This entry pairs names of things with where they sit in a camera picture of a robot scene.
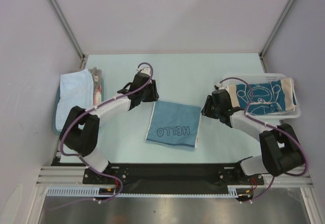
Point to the white plastic mesh basket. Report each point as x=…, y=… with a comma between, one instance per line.
x=261, y=78

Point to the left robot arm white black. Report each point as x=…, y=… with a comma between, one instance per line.
x=79, y=136

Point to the light blue towel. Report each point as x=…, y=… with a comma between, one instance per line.
x=76, y=89

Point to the left corner aluminium post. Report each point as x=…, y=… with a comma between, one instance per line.
x=66, y=27

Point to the aluminium extrusion rail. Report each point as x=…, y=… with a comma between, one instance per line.
x=73, y=176

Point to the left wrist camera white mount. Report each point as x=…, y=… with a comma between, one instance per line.
x=145, y=70

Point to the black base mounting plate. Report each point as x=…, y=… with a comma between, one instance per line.
x=196, y=178

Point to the teal beige Doraemon towel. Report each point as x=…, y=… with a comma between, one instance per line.
x=275, y=97

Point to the dark blue towel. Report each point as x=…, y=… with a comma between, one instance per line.
x=174, y=124

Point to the white slotted cable duct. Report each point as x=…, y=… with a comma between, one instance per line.
x=107, y=192

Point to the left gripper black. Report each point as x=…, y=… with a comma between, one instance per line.
x=155, y=96

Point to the translucent teal tray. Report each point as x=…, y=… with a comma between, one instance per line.
x=54, y=125

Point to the right corner aluminium post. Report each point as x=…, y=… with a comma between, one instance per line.
x=280, y=21

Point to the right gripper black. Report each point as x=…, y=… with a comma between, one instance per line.
x=208, y=107

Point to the grey pink folded towel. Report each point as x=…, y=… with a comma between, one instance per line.
x=97, y=85

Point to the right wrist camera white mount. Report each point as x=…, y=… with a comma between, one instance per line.
x=220, y=86

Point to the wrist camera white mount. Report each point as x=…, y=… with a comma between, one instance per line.
x=220, y=86
x=145, y=70

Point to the corner aluminium post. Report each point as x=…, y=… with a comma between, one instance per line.
x=66, y=27
x=280, y=21

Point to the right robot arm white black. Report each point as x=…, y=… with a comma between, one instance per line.
x=280, y=149

